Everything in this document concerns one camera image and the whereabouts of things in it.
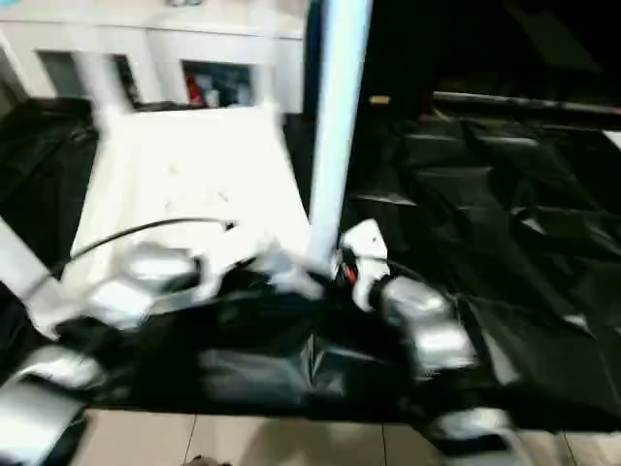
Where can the white plastic table top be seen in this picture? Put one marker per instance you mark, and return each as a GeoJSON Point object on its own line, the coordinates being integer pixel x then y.
{"type": "Point", "coordinates": [194, 160]}

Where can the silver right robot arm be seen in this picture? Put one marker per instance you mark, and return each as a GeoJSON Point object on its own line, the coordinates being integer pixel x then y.
{"type": "Point", "coordinates": [427, 315]}

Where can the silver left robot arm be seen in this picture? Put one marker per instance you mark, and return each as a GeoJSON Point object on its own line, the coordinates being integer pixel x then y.
{"type": "Point", "coordinates": [140, 272]}

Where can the black glossy mat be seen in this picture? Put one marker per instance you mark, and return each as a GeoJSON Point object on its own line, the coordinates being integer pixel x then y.
{"type": "Point", "coordinates": [485, 242]}

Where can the small beige label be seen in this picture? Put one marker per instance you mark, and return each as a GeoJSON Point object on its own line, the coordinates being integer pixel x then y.
{"type": "Point", "coordinates": [379, 100]}

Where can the red packet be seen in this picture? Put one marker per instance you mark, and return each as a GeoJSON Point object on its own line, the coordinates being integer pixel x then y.
{"type": "Point", "coordinates": [194, 86]}

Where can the dark metal pole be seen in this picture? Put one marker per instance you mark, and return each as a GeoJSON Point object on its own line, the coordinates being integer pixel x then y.
{"type": "Point", "coordinates": [524, 102]}

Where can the black backdrop cloth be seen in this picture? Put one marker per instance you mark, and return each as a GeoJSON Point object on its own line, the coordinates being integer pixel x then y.
{"type": "Point", "coordinates": [485, 43]}

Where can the white glass-door cabinet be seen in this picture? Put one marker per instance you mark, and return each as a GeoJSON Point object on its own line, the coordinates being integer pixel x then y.
{"type": "Point", "coordinates": [145, 29]}

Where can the grey crumpled object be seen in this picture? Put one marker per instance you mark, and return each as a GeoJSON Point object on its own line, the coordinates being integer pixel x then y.
{"type": "Point", "coordinates": [186, 2]}

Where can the white flat board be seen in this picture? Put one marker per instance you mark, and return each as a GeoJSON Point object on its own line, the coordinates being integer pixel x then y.
{"type": "Point", "coordinates": [612, 135]}

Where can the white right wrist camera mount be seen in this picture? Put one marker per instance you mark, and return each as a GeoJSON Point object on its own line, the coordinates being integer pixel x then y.
{"type": "Point", "coordinates": [369, 242]}

